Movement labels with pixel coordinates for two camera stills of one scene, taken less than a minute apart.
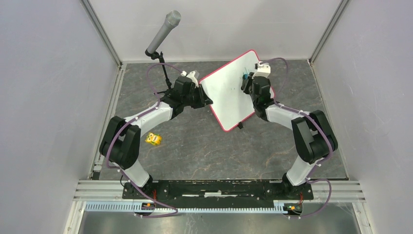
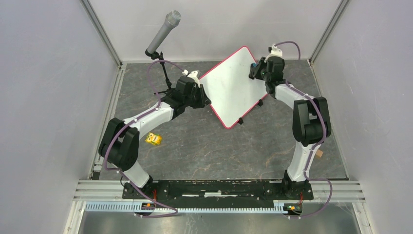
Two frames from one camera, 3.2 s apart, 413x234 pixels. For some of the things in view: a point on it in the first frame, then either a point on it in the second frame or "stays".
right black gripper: x=247 y=82 -> x=255 y=70
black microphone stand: x=154 y=55 stays
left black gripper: x=203 y=100 stays
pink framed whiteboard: x=231 y=105 stays
